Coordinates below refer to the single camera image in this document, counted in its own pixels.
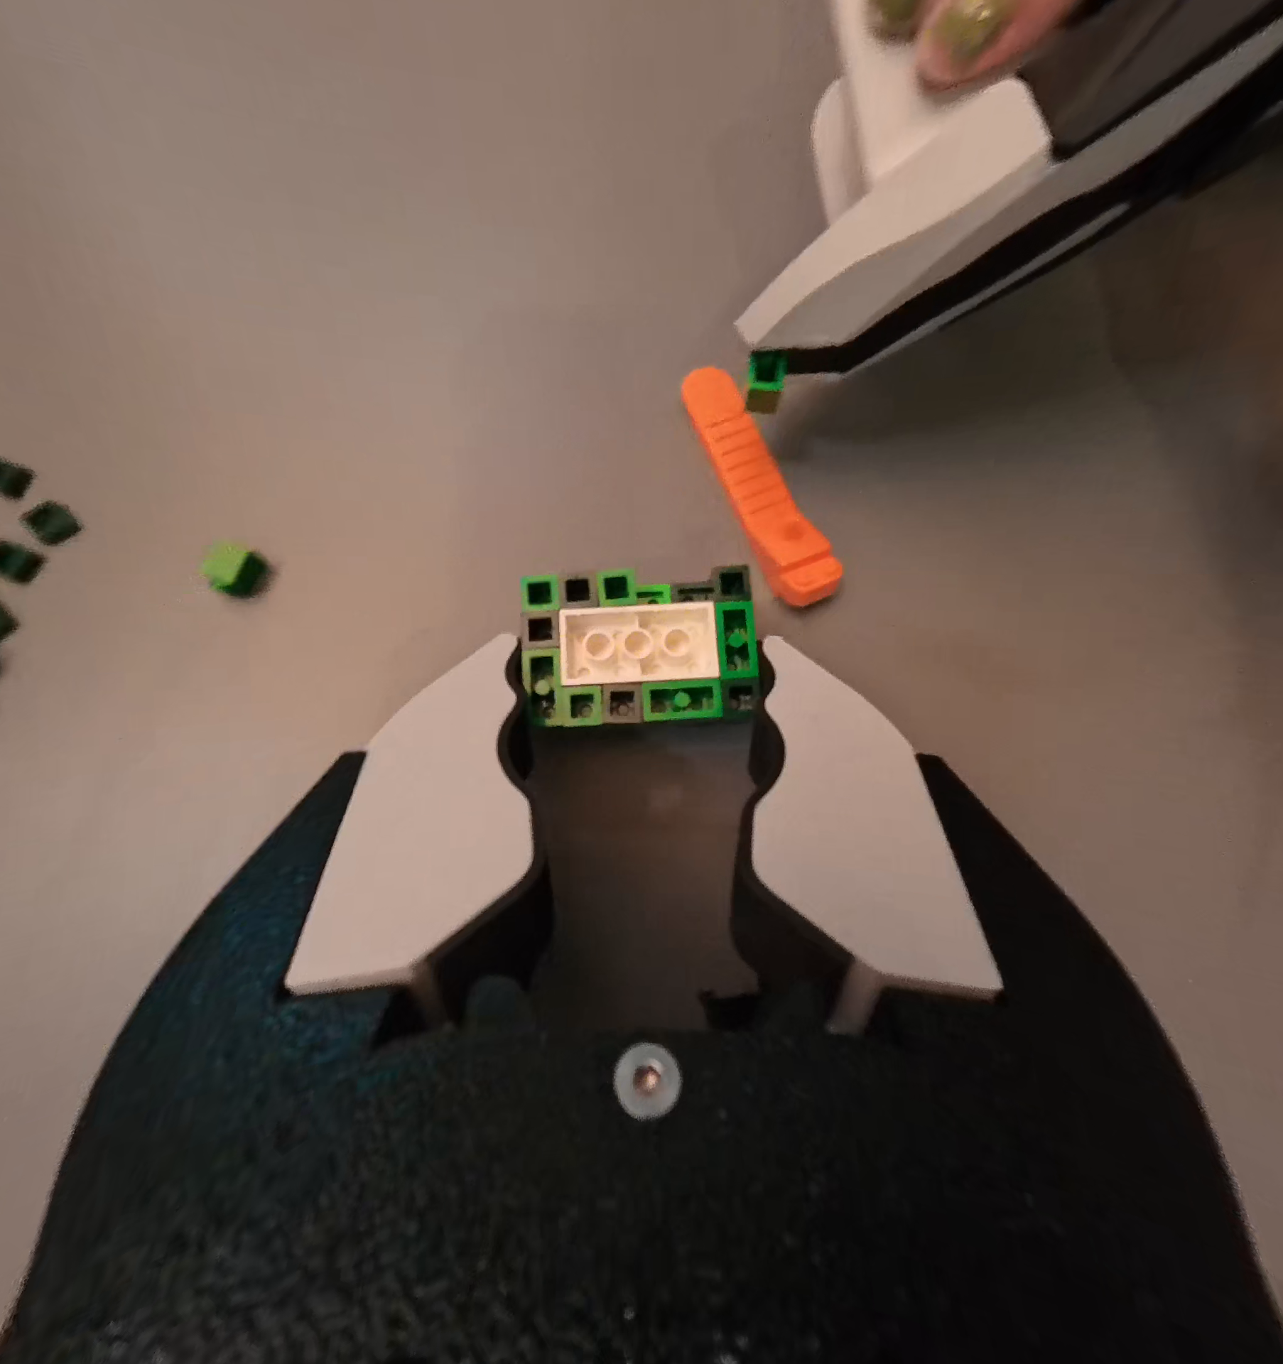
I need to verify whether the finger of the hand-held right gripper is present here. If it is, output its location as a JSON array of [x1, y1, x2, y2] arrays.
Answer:
[[732, 136, 1054, 359], [783, 163, 1144, 378]]

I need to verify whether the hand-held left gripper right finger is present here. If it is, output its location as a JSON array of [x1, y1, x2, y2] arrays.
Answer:
[[731, 635, 1005, 1035]]

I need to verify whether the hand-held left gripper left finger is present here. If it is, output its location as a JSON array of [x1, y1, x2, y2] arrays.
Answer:
[[283, 633, 553, 1032]]

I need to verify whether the green and white lego assembly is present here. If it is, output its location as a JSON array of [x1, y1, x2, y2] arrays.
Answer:
[[521, 567, 759, 733]]

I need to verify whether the single bright green lego brick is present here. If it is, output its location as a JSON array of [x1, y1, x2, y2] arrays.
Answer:
[[200, 542, 270, 599]]

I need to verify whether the pile of dark green lego pieces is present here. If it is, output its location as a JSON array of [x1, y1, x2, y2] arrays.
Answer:
[[0, 393, 84, 727]]

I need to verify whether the person's right hand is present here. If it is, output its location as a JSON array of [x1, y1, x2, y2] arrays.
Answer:
[[870, 0, 1082, 89]]

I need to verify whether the orange brick separator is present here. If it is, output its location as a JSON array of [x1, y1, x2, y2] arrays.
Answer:
[[680, 367, 844, 608]]

